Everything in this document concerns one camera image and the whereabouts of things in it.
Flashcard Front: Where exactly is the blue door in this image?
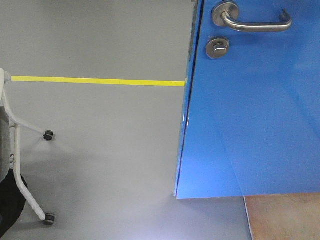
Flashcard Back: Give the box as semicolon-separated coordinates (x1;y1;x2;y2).
175;0;320;199

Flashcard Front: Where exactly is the silver door thumb lock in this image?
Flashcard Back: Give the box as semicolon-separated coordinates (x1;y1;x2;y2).
205;37;230;59

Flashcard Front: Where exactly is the wooden base platform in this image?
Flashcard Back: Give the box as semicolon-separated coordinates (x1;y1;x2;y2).
244;193;320;240

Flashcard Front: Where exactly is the seated person white shirt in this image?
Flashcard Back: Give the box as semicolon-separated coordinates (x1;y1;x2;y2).
0;169;26;238

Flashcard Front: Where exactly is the silver door handle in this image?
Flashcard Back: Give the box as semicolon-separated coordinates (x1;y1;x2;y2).
211;0;293;33

